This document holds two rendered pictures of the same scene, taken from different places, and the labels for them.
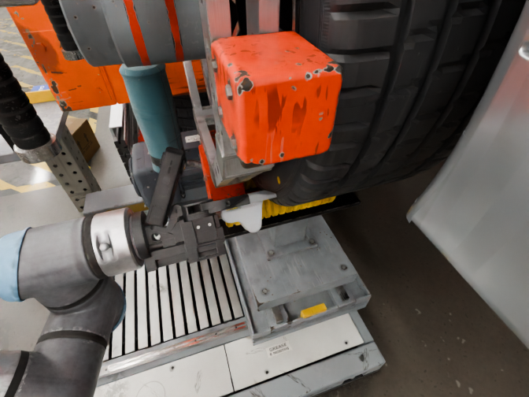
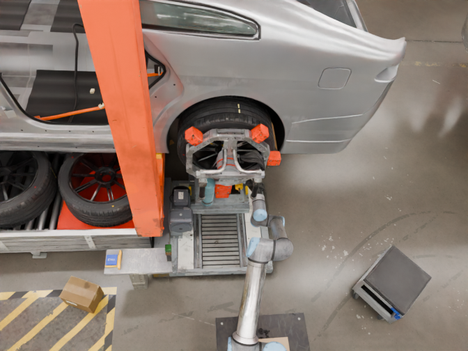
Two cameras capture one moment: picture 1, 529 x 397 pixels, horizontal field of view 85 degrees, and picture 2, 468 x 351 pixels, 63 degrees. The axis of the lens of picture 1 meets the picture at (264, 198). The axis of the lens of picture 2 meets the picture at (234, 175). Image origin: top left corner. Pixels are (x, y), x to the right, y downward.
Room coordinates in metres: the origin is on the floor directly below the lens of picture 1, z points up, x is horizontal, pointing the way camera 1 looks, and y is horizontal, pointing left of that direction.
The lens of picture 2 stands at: (0.32, 1.59, 2.88)
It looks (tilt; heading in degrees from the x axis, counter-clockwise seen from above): 56 degrees down; 275
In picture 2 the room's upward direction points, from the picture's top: 11 degrees clockwise
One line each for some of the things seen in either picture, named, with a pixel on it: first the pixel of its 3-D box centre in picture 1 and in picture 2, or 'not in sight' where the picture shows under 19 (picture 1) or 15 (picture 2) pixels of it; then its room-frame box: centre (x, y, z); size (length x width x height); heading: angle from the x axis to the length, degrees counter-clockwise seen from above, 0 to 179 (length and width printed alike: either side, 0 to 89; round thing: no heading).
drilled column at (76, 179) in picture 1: (69, 166); (138, 273); (0.93, 0.80, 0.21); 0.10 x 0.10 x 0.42; 18
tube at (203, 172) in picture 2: not in sight; (214, 157); (0.58, 0.25, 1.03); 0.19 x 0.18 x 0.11; 108
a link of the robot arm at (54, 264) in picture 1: (57, 257); (259, 210); (0.22, 0.28, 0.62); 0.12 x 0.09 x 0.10; 108
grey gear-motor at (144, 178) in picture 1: (200, 179); (181, 207); (0.80, 0.24, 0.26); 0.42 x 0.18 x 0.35; 108
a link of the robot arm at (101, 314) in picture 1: (85, 304); (258, 219); (0.21, 0.29, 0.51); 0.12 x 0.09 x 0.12; 7
